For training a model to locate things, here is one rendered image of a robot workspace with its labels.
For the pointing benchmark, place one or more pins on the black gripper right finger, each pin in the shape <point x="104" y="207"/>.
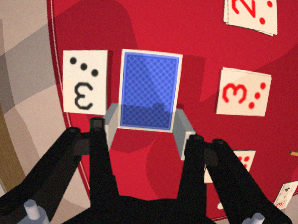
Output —
<point x="242" y="199"/>

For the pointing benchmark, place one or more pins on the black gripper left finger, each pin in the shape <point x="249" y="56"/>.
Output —
<point x="37" y="197"/>

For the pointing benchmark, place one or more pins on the thin brown wooden stick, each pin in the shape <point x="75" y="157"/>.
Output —
<point x="293" y="153"/>

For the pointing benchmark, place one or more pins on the blue playing card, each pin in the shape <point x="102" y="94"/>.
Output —
<point x="148" y="90"/>

